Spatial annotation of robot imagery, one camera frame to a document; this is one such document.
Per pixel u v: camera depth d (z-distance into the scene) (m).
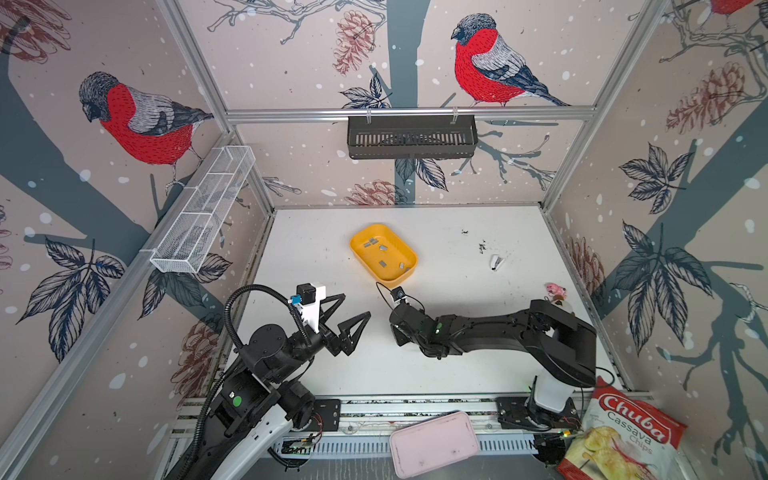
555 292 0.95
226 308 0.97
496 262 1.01
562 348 0.46
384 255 1.07
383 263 1.04
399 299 0.76
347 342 0.54
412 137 1.04
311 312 0.54
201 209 0.78
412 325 0.66
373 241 1.10
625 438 0.66
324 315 0.66
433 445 0.68
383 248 1.07
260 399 0.47
